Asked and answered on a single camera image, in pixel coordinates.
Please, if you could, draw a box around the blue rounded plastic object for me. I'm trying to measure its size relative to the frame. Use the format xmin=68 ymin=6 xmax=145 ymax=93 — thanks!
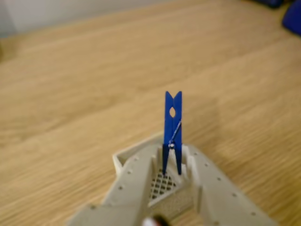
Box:
xmin=281 ymin=1 xmax=301 ymax=36

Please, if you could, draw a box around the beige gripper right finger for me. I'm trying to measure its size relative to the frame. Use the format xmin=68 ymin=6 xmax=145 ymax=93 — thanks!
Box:
xmin=182 ymin=144 xmax=280 ymax=226

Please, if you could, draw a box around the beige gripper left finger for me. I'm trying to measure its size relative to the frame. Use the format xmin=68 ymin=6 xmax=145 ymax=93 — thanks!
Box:
xmin=67 ymin=146 xmax=154 ymax=226

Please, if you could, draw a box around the beige crate with lattice bottom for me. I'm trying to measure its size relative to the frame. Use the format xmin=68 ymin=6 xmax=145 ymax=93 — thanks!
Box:
xmin=112 ymin=131 xmax=203 ymax=215

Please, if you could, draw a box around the blue clothes peg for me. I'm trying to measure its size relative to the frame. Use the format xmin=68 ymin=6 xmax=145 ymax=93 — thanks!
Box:
xmin=162 ymin=90 xmax=183 ymax=176

